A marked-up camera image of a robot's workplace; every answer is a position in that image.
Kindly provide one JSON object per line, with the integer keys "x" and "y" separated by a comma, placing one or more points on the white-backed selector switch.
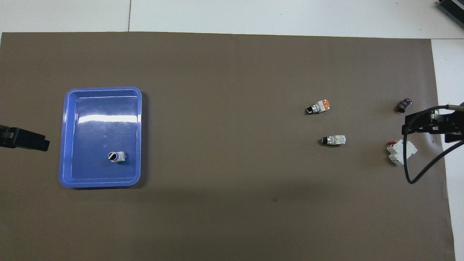
{"x": 337, "y": 140}

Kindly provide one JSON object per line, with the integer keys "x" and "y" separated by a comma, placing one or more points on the grey ridged metal device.
{"x": 453, "y": 6}

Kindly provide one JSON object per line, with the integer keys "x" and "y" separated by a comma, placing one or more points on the selector switch red contact block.
{"x": 116, "y": 156}

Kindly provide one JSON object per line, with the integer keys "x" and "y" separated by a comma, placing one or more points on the selector switch orange contact block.
{"x": 320, "y": 106}

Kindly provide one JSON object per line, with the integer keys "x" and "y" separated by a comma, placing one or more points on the blue plastic tray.
{"x": 94, "y": 145}

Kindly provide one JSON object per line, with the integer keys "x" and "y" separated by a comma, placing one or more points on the white circuit breaker red lever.
{"x": 397, "y": 154}

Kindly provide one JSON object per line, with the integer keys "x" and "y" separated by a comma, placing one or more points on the brown table mat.
{"x": 253, "y": 54}

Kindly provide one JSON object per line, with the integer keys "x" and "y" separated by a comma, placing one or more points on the small dark brown component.
{"x": 404, "y": 105}

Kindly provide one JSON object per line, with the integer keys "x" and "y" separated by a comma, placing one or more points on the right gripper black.
{"x": 453, "y": 121}

